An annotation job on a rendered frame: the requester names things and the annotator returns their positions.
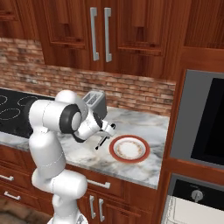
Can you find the wooden base cupboard door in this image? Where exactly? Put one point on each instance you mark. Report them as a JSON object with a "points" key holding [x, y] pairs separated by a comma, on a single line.
{"points": [[122, 211], [85, 207]]}

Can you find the tall wooden oven cabinet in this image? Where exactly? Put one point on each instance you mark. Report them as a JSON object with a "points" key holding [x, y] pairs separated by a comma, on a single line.
{"points": [[201, 35]]}

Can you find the wooden wall cupboard door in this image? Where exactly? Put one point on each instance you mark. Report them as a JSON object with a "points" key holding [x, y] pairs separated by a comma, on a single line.
{"points": [[14, 17], [137, 35], [70, 32]]}

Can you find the silver oven knob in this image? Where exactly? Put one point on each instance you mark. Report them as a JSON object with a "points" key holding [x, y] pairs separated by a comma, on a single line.
{"points": [[197, 195]]}

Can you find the red-rimmed white plate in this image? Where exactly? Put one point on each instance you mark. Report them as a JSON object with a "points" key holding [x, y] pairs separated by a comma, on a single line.
{"points": [[129, 148]]}

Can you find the black hob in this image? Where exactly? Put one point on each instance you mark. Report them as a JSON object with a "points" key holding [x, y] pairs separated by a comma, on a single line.
{"points": [[14, 116]]}

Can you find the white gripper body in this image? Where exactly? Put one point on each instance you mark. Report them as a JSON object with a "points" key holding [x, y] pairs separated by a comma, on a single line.
{"points": [[108, 129]]}

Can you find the white oven with black panel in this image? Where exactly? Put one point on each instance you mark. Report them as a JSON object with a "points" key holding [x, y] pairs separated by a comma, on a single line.
{"points": [[198, 207]]}

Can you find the grey toaster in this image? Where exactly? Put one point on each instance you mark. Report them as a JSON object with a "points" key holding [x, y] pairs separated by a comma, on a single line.
{"points": [[97, 104]]}

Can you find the wooden drawer front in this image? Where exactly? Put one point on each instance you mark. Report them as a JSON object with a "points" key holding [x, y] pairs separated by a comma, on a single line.
{"points": [[20, 173], [26, 199], [115, 186]]}

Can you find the grey built-in oven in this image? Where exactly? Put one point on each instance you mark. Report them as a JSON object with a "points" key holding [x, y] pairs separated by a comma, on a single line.
{"points": [[201, 119]]}

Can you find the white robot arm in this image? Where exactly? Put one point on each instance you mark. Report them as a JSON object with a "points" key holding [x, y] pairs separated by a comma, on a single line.
{"points": [[46, 145]]}

